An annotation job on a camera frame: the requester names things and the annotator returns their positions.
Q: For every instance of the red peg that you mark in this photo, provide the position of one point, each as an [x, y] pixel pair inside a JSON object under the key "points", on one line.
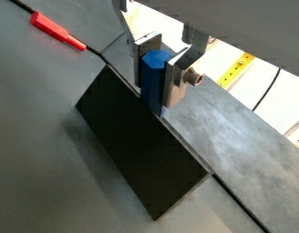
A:
{"points": [[49, 27]]}

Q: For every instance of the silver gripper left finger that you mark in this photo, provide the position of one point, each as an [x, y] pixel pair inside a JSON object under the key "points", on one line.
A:
{"points": [[141, 39]]}

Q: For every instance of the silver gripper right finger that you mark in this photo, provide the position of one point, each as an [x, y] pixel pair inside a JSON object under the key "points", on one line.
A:
{"points": [[178, 72]]}

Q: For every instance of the black angle fixture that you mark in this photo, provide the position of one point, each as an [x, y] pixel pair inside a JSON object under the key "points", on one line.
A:
{"points": [[154, 160]]}

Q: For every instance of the blue peg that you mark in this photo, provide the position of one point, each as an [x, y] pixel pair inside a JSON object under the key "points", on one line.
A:
{"points": [[152, 79]]}

